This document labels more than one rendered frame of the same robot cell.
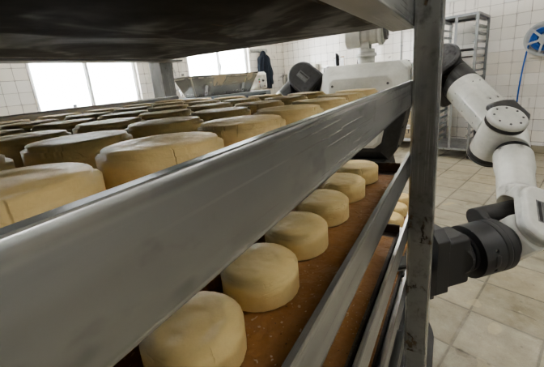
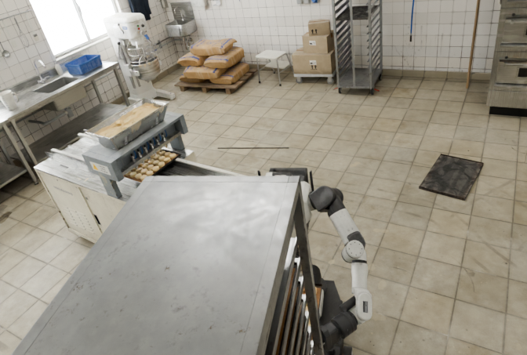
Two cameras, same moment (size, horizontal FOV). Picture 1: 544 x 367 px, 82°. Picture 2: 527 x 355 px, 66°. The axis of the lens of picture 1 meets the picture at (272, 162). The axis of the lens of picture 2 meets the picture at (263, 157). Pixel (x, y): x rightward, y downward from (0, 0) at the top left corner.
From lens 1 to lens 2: 1.31 m
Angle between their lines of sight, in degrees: 21
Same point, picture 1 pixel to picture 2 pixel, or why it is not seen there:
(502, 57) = not seen: outside the picture
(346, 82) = not seen: hidden behind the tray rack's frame
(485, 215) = (345, 309)
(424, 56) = (310, 309)
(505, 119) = (354, 251)
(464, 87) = (336, 220)
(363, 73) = not seen: hidden behind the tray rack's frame
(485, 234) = (343, 324)
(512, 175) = (357, 282)
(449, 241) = (329, 335)
